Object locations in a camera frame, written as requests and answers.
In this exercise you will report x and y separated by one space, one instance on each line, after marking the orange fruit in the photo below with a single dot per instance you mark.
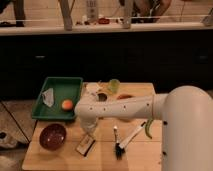
67 105

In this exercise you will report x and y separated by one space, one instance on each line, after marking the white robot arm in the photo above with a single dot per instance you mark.
186 114

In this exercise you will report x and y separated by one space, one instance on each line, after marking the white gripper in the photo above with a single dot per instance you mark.
89 125

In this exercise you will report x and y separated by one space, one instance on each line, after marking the dark red bowl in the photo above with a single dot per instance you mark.
52 137

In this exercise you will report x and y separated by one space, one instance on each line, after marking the green chili pepper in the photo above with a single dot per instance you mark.
147 128

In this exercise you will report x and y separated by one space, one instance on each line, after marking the crumpled white paper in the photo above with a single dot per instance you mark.
48 97

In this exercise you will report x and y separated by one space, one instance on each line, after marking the red object on shelf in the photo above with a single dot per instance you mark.
103 21

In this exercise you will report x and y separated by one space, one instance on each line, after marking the black brush white handle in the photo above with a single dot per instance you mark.
118 150

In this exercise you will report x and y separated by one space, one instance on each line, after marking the wooden board eraser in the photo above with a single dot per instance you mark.
85 144

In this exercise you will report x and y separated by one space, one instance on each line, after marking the green plastic tray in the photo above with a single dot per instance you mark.
64 88

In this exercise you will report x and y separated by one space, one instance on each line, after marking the green translucent cup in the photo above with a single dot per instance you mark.
113 85

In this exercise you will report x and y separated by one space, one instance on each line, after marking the white small bowl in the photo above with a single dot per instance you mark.
92 88

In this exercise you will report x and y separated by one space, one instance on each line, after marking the dark metal cup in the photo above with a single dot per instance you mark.
102 97

